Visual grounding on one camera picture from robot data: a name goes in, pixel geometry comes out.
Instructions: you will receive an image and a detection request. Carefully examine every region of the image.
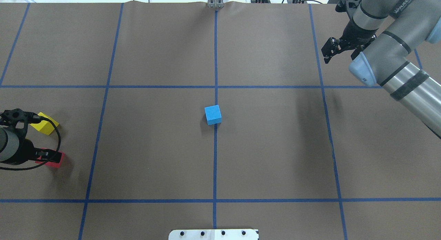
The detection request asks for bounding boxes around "red wooden block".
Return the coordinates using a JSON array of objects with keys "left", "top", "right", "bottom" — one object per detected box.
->
[{"left": 35, "top": 148, "right": 65, "bottom": 168}]

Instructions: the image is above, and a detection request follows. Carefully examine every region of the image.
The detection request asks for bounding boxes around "white camera stand base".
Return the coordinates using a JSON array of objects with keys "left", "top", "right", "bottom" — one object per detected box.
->
[{"left": 168, "top": 229, "right": 259, "bottom": 240}]

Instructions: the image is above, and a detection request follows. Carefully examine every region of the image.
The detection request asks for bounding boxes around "yellow wooden block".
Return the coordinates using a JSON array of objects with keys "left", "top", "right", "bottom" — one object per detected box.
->
[{"left": 30, "top": 112, "right": 60, "bottom": 135}]

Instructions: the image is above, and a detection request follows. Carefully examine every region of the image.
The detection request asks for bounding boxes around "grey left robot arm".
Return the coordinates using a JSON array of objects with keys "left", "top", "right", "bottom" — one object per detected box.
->
[{"left": 0, "top": 128, "right": 65, "bottom": 166}]

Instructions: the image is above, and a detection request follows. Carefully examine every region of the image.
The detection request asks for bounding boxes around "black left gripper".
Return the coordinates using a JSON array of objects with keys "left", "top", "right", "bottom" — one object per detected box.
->
[{"left": 10, "top": 130, "right": 63, "bottom": 165}]

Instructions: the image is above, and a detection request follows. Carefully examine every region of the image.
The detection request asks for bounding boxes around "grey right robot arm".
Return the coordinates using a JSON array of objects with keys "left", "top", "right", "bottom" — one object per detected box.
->
[{"left": 321, "top": 0, "right": 441, "bottom": 137}]

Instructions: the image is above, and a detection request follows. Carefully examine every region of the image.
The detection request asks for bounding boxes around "brown paper table cover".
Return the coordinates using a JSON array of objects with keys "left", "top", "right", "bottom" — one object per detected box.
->
[{"left": 1, "top": 1, "right": 440, "bottom": 240}]

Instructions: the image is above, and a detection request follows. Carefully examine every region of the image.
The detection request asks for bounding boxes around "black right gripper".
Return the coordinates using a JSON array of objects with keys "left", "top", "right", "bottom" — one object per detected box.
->
[{"left": 321, "top": 19, "right": 377, "bottom": 64}]

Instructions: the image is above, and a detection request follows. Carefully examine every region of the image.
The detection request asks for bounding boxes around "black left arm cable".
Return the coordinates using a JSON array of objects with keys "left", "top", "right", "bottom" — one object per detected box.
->
[{"left": 0, "top": 111, "right": 62, "bottom": 171}]

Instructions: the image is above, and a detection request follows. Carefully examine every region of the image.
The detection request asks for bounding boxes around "blue wooden block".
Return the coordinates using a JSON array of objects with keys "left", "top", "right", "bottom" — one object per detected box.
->
[{"left": 204, "top": 105, "right": 222, "bottom": 125}]

